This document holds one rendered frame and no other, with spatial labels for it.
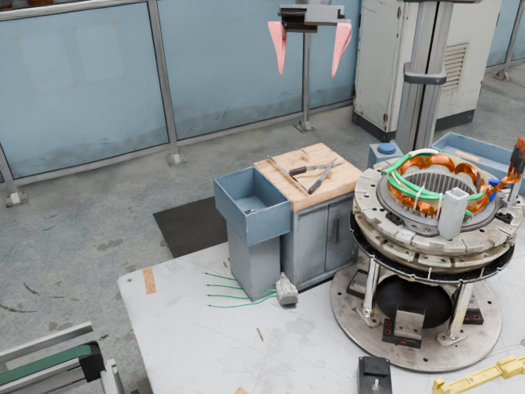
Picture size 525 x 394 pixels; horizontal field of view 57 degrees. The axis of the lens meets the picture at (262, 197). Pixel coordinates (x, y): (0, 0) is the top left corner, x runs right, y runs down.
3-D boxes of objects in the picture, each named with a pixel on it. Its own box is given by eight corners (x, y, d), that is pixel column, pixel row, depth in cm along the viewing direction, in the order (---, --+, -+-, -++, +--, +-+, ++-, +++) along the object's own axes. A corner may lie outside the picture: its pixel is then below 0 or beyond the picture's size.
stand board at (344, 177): (293, 212, 104) (294, 203, 102) (252, 171, 118) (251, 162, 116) (368, 185, 111) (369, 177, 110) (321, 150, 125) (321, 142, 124)
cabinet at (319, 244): (293, 297, 119) (294, 211, 104) (257, 252, 132) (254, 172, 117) (357, 269, 126) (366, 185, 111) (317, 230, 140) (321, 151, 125)
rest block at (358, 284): (373, 281, 118) (374, 274, 116) (366, 295, 114) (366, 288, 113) (357, 274, 120) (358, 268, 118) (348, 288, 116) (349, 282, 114)
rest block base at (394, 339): (383, 324, 109) (384, 317, 108) (420, 331, 107) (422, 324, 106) (381, 341, 105) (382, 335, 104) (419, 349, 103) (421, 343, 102)
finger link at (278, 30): (309, 71, 74) (315, 8, 73) (263, 69, 75) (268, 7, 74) (313, 79, 81) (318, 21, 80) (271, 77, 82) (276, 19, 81)
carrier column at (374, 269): (367, 321, 109) (376, 252, 97) (359, 314, 111) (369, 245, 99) (375, 316, 110) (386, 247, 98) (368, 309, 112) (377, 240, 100)
